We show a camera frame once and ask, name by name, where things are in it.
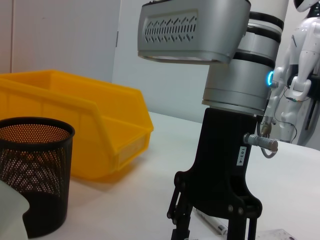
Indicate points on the white humanoid robot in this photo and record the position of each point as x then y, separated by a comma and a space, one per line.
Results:
300, 62

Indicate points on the clear plastic ruler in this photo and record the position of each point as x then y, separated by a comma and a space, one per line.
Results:
275, 235

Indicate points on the yellow plastic bin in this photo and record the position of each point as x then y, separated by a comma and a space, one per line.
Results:
75, 112

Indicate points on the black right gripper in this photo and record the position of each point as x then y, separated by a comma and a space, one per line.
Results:
220, 162

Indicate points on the grey white pen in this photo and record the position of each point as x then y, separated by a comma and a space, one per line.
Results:
212, 221

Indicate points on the green glass fruit plate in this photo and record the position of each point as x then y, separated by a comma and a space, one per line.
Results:
11, 215

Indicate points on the black mesh pen cup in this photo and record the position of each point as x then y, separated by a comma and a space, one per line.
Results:
37, 162

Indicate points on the black white robot head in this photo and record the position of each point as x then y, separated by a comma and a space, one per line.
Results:
306, 3

